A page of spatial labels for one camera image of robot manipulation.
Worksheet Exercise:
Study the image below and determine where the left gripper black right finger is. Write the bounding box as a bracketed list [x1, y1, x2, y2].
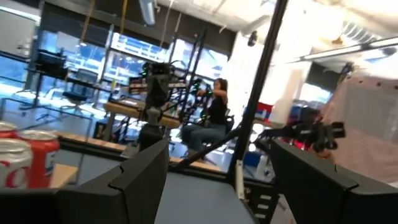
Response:
[270, 139, 358, 224]

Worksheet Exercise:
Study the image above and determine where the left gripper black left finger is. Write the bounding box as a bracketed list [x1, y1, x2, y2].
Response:
[74, 139, 170, 224]

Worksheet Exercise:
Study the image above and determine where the silver Diet Coke can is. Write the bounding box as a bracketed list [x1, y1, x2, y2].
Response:
[0, 138, 34, 190]

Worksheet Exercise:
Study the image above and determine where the person's hand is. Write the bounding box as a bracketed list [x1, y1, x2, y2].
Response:
[317, 149, 338, 164]

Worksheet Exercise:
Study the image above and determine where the blue storage bin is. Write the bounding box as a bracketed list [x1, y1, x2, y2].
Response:
[243, 149, 266, 169]

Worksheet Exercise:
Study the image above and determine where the white plastic strip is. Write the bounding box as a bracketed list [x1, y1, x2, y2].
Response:
[234, 159, 247, 200]

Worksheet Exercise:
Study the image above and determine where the wooden workbench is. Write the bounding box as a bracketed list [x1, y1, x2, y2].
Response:
[104, 98, 182, 129]

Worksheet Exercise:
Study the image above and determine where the black diagonal support strut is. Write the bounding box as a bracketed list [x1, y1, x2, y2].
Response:
[174, 126, 243, 171]

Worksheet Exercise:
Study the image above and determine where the person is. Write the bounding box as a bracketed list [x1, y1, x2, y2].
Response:
[181, 77, 230, 152]
[322, 74, 398, 185]

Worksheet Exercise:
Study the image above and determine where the red blue box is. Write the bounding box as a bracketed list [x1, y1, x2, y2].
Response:
[245, 101, 274, 123]

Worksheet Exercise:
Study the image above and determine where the black office chair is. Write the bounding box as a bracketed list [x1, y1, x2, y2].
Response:
[61, 68, 100, 105]

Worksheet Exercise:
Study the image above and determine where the black metal rack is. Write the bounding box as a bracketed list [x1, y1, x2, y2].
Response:
[172, 27, 210, 125]

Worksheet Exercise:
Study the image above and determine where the black vertical frame post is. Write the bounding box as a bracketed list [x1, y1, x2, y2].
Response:
[228, 0, 289, 189]

